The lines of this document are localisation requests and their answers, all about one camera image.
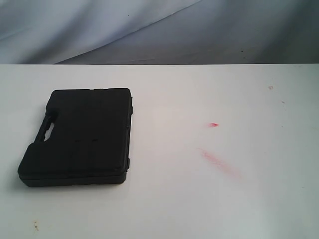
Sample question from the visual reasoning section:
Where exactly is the black plastic carrying case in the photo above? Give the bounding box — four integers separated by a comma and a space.
17, 88, 133, 187

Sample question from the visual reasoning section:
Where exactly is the grey backdrop cloth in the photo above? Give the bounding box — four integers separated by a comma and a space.
0, 0, 319, 64

